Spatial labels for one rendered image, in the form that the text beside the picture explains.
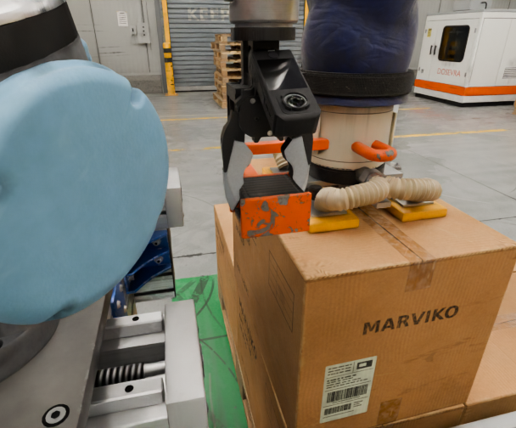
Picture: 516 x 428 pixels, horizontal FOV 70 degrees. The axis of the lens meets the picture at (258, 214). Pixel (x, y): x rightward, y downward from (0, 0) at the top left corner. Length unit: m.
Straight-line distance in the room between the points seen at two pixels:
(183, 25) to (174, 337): 9.62
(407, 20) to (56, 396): 0.72
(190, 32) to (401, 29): 9.26
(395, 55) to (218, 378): 1.36
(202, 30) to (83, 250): 9.78
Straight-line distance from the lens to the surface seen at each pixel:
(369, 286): 0.63
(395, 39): 0.74
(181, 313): 0.43
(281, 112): 0.35
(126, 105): 0.17
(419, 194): 0.72
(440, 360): 0.85
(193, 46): 9.91
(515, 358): 1.18
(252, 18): 0.42
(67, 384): 0.33
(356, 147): 0.74
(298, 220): 0.45
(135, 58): 10.01
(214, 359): 1.74
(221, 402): 1.61
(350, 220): 0.70
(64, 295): 0.18
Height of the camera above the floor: 1.27
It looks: 26 degrees down
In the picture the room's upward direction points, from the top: straight up
